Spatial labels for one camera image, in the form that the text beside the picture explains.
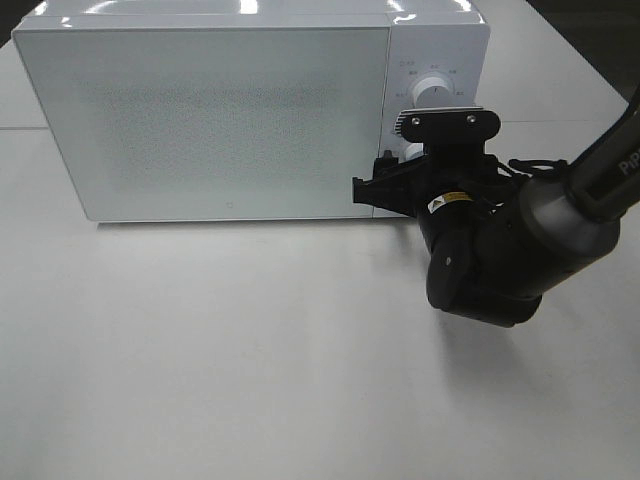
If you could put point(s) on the upper white power knob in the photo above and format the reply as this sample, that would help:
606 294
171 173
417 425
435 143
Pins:
432 90

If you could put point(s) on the white microwave oven body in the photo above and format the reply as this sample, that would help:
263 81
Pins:
449 37

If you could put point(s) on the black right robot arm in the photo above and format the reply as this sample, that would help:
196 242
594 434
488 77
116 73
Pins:
501 234

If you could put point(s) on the white timer knob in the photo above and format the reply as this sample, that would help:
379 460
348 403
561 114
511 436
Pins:
413 151

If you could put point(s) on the white microwave door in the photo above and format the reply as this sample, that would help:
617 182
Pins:
212 125

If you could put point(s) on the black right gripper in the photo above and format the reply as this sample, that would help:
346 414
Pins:
405 187

